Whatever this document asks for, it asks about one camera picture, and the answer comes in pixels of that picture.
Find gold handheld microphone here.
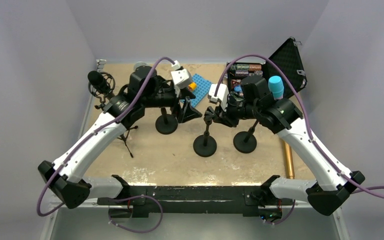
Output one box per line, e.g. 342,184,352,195
283,141,295,179

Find black round-base mic stand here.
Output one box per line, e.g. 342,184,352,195
193,122,217,158

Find orange yellow toy brick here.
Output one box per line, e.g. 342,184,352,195
187,82,198,92

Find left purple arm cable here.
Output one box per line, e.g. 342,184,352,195
36,56,176,218

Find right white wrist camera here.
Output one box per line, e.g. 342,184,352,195
207,83,229,112

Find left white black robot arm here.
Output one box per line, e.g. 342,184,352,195
38,65,201,209

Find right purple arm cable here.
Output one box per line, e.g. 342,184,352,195
213,54,384,200

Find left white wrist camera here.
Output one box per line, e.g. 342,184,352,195
170,60,193,89

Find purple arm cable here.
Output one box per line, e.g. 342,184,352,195
213,54,384,200
36,56,176,218

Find black condenser microphone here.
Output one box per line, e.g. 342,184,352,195
87,70,112,96

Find black stand behind left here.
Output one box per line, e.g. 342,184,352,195
155,107,178,135

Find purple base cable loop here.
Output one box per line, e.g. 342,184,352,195
107,194,164,234

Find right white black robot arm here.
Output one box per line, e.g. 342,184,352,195
207,75,365,216

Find black tripod shock-mount stand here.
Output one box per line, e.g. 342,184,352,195
88,72,145,145

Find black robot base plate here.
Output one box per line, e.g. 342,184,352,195
97,181,293,218

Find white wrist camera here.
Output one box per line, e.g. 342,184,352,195
207,83,229,112
170,60,193,89

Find blue handheld microphone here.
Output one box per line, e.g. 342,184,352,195
268,75,284,100

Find blue studded baseplate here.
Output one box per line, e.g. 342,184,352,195
190,73,213,108

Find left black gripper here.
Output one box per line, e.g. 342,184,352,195
141,84,202,122

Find black poker chip case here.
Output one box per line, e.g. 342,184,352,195
224,37,307,95

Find black stand with shock mount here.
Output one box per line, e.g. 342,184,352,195
233,120,259,154

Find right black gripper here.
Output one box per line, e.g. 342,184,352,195
213,95,259,128

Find black silver-grille microphone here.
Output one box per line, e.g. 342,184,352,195
133,61,148,72

